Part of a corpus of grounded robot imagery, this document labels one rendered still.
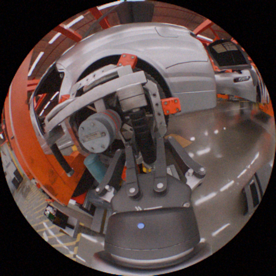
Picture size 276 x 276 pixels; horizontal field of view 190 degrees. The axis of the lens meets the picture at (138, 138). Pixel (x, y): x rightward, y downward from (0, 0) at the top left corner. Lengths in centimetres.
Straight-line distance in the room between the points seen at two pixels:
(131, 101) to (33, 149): 60
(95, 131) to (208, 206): 105
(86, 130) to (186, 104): 62
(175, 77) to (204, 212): 113
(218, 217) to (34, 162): 141
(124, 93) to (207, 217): 103
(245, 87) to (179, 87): 200
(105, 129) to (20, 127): 56
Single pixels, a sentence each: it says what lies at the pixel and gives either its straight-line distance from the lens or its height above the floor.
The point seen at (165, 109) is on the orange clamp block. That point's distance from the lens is 41.
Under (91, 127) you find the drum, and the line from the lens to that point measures 30.
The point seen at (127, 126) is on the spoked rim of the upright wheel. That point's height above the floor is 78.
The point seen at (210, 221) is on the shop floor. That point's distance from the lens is 100.
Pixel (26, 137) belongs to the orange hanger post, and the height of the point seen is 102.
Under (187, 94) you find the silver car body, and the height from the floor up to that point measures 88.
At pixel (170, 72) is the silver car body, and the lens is 65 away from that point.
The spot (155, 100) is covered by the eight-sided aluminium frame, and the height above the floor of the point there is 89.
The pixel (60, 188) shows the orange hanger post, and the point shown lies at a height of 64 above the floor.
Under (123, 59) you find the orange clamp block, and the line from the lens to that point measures 44.
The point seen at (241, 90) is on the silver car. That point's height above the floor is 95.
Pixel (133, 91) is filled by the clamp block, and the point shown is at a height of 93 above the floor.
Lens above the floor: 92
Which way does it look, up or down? 24 degrees down
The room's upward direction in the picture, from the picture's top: 18 degrees counter-clockwise
